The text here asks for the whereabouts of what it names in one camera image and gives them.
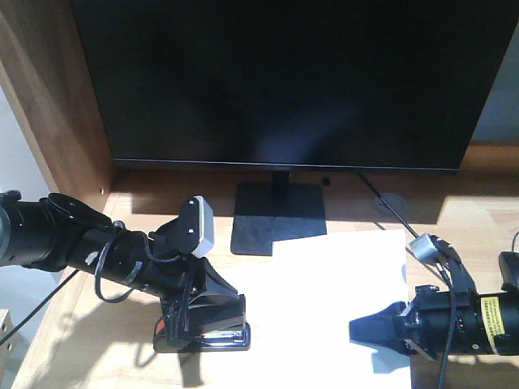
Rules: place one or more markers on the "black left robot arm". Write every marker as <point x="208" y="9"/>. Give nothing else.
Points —
<point x="59" y="231"/>

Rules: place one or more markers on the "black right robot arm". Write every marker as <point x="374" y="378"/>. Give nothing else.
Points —
<point x="484" y="324"/>

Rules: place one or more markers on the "white paper sheet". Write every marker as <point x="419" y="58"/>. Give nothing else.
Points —
<point x="300" y="302"/>

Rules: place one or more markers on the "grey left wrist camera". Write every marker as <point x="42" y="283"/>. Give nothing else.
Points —
<point x="206" y="228"/>

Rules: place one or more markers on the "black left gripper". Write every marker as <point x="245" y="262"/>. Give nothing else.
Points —
<point x="165" y="258"/>

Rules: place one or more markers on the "black monitor stand base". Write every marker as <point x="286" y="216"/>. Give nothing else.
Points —
<point x="277" y="210"/>

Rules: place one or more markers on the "black stapler with orange button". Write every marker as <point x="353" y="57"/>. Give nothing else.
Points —
<point x="213" y="328"/>

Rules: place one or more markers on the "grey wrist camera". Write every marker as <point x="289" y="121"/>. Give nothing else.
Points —
<point x="206" y="228"/>
<point x="423" y="248"/>

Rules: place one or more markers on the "grey desk cable grommet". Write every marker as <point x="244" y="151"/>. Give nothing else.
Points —
<point x="394" y="201"/>

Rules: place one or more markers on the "wooden desk side panel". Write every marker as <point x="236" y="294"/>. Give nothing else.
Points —
<point x="45" y="77"/>

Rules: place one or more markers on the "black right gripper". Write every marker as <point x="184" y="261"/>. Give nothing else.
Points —
<point x="435" y="324"/>

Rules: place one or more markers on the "black computer monitor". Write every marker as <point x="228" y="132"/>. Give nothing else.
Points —
<point x="294" y="84"/>

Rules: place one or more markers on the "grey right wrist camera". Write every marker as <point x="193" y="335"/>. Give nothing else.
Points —
<point x="423" y="248"/>

